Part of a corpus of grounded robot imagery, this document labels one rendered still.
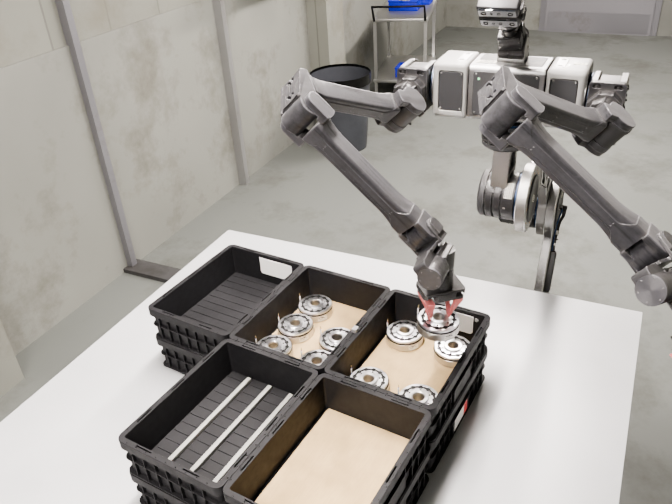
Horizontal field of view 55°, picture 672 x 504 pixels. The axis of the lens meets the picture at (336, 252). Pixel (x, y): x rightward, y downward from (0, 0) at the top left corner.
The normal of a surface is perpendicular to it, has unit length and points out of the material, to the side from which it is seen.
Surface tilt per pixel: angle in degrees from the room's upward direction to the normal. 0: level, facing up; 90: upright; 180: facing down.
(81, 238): 90
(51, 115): 90
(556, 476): 0
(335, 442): 0
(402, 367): 0
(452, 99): 90
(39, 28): 90
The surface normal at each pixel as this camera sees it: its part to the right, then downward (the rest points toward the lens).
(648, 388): -0.06, -0.85
